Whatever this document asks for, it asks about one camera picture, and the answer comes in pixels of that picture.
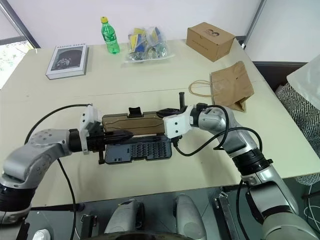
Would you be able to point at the grey rounded housing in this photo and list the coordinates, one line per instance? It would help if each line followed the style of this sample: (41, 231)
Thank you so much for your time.
(125, 217)
(188, 215)

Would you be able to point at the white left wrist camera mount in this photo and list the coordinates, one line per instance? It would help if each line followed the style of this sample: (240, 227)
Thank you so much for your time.
(88, 116)

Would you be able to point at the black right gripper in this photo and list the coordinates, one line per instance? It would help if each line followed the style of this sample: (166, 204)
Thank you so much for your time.
(181, 102)

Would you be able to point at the white plastic sheet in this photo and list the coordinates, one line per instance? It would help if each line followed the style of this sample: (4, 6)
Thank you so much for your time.
(307, 75)

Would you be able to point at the green plastic bottle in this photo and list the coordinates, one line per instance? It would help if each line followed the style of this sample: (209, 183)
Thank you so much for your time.
(111, 37)

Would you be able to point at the tool bit case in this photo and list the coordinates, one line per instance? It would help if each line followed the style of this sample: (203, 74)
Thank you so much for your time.
(135, 125)

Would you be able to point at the grey window frame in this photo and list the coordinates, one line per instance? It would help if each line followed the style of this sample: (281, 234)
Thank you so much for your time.
(17, 22)

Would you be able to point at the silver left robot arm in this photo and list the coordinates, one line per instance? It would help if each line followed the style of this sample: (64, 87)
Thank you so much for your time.
(37, 150)

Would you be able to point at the black and white patterned cloth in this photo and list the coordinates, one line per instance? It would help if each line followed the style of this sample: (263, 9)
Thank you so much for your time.
(300, 112)

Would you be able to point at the black metal bracket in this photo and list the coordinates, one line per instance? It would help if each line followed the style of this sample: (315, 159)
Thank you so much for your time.
(225, 215)

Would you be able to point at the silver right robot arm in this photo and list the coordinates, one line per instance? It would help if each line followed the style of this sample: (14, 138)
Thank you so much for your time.
(250, 145)

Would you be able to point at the grey metal post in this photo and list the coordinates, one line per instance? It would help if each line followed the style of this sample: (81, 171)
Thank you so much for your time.
(255, 20)

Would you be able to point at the clear plastic bag of items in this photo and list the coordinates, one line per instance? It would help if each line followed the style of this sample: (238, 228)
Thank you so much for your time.
(147, 45)

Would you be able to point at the grey hardcover photo book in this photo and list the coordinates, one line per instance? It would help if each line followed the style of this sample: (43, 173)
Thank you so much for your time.
(67, 60)

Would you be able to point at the brown cardboard box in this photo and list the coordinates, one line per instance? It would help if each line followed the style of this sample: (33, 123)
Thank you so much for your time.
(210, 40)

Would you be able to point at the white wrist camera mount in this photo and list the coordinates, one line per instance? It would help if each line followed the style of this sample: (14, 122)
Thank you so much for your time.
(88, 116)
(175, 125)

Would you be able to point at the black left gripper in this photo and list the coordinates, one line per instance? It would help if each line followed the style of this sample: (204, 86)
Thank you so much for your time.
(96, 140)

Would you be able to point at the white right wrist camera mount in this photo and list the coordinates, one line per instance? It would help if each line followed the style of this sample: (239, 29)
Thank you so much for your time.
(175, 125)

